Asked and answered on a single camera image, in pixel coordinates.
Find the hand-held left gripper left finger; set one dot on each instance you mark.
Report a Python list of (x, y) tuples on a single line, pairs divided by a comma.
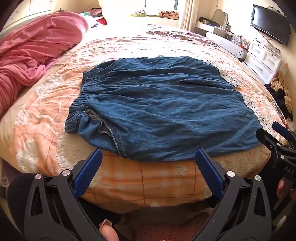
[(89, 172)]

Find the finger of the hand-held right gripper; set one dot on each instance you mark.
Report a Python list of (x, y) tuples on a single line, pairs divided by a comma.
[(281, 128), (266, 137)]

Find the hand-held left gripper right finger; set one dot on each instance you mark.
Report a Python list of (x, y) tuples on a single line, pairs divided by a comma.
[(208, 172)]

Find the blue denim pants lace hem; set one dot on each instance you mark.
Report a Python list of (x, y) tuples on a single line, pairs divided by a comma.
[(161, 104)]

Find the person's right hand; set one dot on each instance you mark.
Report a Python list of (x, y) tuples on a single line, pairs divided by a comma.
[(281, 186)]

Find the person's left hand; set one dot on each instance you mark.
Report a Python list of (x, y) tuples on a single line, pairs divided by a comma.
[(108, 231)]

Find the dark clothes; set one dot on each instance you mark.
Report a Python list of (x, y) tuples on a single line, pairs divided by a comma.
[(281, 99)]

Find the beige plush clothing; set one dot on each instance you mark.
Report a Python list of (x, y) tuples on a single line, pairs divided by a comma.
[(283, 85)]

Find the white drawer cabinet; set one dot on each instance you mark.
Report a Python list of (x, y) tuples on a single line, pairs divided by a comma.
[(263, 60)]

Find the orange and white bed quilt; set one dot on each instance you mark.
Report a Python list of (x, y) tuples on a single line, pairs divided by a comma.
[(46, 106)]

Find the white dresser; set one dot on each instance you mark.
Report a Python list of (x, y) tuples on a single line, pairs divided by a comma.
[(229, 44)]

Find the cluster of cosmetic bottles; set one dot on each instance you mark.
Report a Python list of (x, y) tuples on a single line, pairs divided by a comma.
[(238, 37)]

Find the black flat television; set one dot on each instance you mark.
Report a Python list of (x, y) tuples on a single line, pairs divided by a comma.
[(270, 23)]

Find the white arched mirror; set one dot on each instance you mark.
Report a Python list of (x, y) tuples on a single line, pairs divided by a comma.
[(220, 18)]

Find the dark storage box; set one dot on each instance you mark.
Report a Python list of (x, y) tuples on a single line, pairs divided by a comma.
[(209, 22)]

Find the pink blanket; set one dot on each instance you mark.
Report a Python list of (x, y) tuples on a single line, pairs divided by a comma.
[(34, 46)]

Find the beige curtain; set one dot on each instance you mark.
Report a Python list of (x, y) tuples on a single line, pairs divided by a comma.
[(188, 14)]

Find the pile of colourful clothes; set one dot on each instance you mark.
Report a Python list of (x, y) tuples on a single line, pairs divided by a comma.
[(97, 17)]

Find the orange quilted blanket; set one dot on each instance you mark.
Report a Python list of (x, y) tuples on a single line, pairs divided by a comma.
[(170, 14)]

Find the green mat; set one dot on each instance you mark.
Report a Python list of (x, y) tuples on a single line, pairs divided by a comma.
[(143, 15)]

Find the window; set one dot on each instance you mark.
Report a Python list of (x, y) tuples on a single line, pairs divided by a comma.
[(161, 4)]

